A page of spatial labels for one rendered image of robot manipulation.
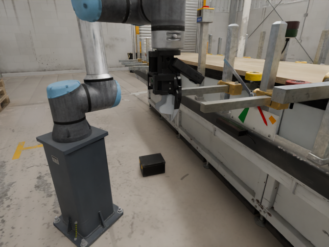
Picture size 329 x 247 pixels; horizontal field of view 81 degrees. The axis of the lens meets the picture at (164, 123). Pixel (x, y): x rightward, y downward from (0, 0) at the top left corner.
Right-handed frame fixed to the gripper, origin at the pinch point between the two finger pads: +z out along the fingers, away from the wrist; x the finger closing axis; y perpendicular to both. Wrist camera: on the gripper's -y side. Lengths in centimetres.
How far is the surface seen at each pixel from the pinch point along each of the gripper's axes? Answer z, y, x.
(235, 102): -3.0, -22.3, 2.1
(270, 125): 7.1, -38.5, 4.1
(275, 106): -0.7, -38.5, 4.7
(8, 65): 50, 271, -752
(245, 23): -41, -139, -132
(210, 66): -6, -59, -71
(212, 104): -3.4, -13.0, 1.9
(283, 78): -7, -58, -10
